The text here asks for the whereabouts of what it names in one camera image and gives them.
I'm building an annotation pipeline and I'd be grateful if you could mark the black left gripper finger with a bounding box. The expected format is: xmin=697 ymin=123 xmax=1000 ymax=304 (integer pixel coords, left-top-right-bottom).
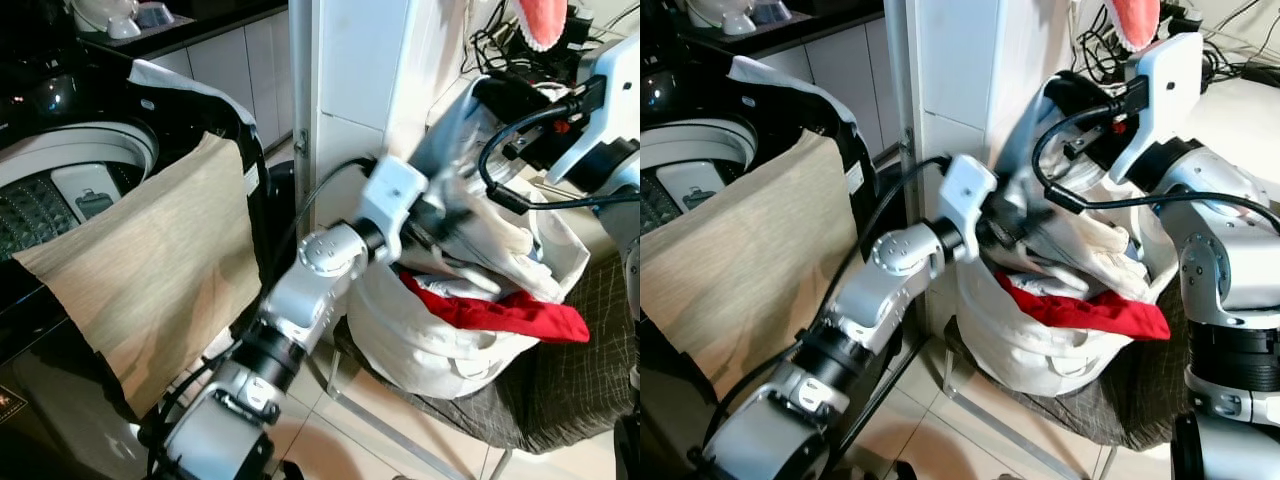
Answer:
xmin=1014 ymin=194 xmax=1055 ymax=233
xmin=432 ymin=236 xmax=487 ymax=273
xmin=1010 ymin=230 xmax=1057 ymax=265
xmin=436 ymin=198 xmax=483 ymax=237

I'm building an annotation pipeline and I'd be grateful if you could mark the cream white garment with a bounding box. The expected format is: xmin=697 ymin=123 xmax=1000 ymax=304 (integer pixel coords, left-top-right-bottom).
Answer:
xmin=1000 ymin=172 xmax=1151 ymax=303
xmin=420 ymin=175 xmax=563 ymax=305

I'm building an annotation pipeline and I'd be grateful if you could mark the black top-load washing machine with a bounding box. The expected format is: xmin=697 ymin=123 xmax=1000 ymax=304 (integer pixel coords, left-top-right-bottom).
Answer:
xmin=0 ymin=58 xmax=273 ymax=480
xmin=640 ymin=55 xmax=883 ymax=471

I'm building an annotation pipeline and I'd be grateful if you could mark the red cloth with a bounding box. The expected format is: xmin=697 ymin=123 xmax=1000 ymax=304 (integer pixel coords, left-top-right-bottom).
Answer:
xmin=398 ymin=270 xmax=591 ymax=346
xmin=994 ymin=270 xmax=1171 ymax=342

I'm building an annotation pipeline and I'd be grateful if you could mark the white fabric laundry bag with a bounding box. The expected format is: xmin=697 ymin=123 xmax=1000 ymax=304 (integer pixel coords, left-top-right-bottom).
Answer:
xmin=950 ymin=72 xmax=1181 ymax=397
xmin=345 ymin=75 xmax=593 ymax=401

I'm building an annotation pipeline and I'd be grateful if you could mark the pink fabric item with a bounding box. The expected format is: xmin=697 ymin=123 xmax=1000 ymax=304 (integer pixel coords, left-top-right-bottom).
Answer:
xmin=515 ymin=0 xmax=571 ymax=52
xmin=1110 ymin=0 xmax=1164 ymax=54

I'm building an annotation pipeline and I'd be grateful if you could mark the white door panel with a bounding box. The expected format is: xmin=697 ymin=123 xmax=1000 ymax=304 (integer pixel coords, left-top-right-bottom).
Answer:
xmin=884 ymin=0 xmax=1051 ymax=236
xmin=288 ymin=0 xmax=473 ymax=233

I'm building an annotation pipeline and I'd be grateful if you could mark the grey checked seat chair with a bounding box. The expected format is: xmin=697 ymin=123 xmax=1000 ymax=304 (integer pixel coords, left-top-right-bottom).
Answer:
xmin=328 ymin=250 xmax=641 ymax=480
xmin=925 ymin=270 xmax=1196 ymax=480

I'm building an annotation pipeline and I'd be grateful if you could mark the white kitchen cabinet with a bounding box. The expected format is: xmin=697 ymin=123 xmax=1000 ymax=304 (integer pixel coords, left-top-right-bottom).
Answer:
xmin=680 ymin=0 xmax=907 ymax=169
xmin=78 ymin=0 xmax=293 ymax=153

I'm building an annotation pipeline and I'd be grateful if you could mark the white pot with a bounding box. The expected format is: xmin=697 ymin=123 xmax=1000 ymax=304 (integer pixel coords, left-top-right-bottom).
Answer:
xmin=70 ymin=0 xmax=141 ymax=39
xmin=688 ymin=0 xmax=757 ymax=37

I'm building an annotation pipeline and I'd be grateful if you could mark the beige cloth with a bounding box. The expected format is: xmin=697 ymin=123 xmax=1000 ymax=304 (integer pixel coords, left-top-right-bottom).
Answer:
xmin=640 ymin=130 xmax=873 ymax=403
xmin=12 ymin=130 xmax=263 ymax=421

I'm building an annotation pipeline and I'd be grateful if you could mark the small lidded container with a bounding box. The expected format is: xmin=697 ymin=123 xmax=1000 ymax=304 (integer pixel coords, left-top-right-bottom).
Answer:
xmin=135 ymin=0 xmax=177 ymax=30
xmin=752 ymin=0 xmax=797 ymax=29

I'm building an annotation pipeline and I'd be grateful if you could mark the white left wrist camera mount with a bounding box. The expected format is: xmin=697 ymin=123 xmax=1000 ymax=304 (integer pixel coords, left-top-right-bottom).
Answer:
xmin=355 ymin=155 xmax=431 ymax=266
xmin=935 ymin=153 xmax=998 ymax=263

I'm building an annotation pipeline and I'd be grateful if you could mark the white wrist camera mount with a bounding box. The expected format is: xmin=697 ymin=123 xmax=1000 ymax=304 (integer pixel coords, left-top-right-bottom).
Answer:
xmin=935 ymin=153 xmax=998 ymax=263
xmin=355 ymin=155 xmax=431 ymax=266
xmin=545 ymin=35 xmax=641 ymax=187
xmin=1105 ymin=33 xmax=1206 ymax=187

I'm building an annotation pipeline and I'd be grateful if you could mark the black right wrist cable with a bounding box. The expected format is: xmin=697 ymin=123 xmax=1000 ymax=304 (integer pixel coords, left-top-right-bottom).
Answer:
xmin=477 ymin=98 xmax=641 ymax=217
xmin=1031 ymin=98 xmax=1280 ymax=241

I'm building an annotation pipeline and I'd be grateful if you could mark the black cable bundle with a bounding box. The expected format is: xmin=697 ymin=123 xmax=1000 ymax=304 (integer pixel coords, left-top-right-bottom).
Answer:
xmin=466 ymin=0 xmax=641 ymax=83
xmin=1072 ymin=0 xmax=1280 ymax=93

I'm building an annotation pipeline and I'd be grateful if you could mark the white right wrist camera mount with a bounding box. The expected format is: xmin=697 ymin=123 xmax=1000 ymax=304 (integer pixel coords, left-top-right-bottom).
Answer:
xmin=545 ymin=35 xmax=641 ymax=187
xmin=1105 ymin=33 xmax=1206 ymax=187

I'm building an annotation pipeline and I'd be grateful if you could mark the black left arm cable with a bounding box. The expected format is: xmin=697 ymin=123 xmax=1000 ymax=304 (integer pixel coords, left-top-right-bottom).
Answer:
xmin=862 ymin=155 xmax=951 ymax=263
xmin=290 ymin=157 xmax=377 ymax=261

